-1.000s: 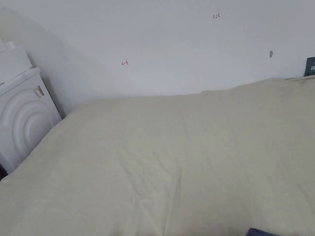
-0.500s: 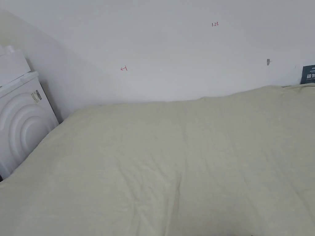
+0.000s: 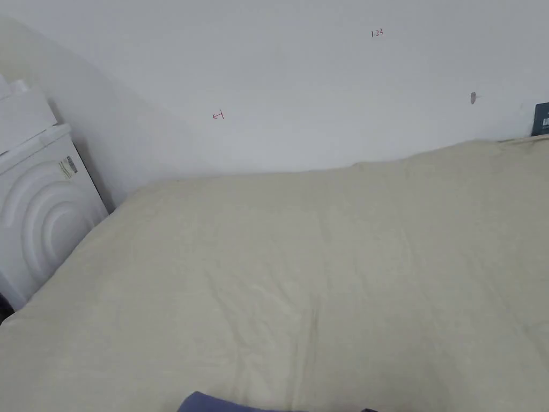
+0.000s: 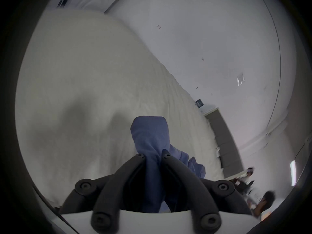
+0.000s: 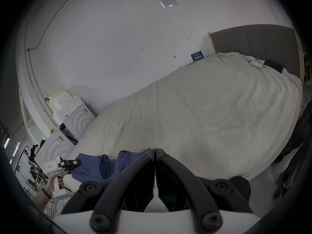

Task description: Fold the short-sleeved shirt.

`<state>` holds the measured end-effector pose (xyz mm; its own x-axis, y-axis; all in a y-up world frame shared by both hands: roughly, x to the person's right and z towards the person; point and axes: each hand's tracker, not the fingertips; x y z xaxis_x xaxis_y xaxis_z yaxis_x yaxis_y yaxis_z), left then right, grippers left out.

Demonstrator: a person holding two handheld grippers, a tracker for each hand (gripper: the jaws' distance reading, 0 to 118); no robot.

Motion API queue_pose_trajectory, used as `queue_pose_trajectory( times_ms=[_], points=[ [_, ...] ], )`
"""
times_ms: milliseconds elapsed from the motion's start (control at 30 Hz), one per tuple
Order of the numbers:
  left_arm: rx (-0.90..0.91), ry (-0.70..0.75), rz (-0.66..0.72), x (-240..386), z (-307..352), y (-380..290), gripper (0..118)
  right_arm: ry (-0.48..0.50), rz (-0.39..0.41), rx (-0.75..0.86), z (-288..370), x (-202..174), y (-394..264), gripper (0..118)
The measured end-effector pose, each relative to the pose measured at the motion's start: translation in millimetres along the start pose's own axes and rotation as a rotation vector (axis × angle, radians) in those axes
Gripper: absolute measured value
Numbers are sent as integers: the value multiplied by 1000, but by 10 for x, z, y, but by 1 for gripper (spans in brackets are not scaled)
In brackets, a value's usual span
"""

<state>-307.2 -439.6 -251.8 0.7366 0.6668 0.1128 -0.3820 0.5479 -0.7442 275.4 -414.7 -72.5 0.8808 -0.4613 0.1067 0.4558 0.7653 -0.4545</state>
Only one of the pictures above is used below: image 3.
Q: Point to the dark blue shirt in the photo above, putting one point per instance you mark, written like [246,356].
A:
[206,404]

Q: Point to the bed with beige sheet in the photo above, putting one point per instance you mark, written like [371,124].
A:
[300,266]

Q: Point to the white washing machine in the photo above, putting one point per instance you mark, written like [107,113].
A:
[38,214]

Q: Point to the dark blue box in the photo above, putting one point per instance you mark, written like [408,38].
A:
[541,119]

